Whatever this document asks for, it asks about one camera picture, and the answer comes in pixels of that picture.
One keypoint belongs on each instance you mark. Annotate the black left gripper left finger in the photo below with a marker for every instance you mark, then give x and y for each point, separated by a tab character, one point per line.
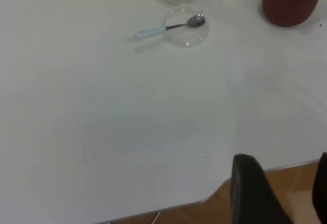
253	196

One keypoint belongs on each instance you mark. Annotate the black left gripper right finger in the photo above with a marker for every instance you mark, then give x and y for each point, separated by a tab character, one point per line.
321	190

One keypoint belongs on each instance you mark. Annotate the red ceramic mug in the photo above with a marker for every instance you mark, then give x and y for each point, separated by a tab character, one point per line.
288	4

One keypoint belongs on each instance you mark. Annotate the clear round glass lid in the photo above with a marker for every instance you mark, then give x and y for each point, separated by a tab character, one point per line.
189	41

